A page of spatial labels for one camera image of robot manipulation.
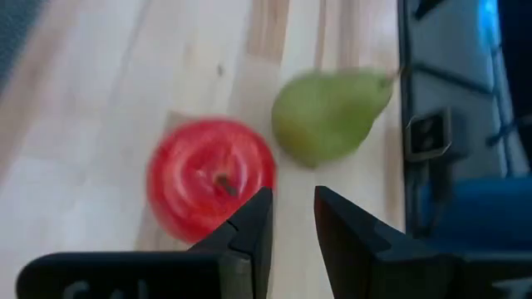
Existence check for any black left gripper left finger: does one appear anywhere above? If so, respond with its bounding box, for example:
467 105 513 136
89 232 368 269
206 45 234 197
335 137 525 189
16 186 274 299

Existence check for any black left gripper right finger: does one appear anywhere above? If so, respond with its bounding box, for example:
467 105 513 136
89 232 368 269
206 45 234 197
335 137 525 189
313 185 532 299

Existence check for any red apple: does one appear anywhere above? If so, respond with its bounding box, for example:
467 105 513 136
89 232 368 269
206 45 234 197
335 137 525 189
145 117 278 245

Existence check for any green apple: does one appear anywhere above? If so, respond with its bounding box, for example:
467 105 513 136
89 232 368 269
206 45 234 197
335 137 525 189
271 67 402 169

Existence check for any black metal bracket box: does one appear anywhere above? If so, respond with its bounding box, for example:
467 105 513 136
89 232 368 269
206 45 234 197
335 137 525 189
405 108 453 163

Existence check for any black aluminium table frame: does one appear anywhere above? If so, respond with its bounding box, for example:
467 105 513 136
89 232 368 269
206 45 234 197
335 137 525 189
397 0 412 238

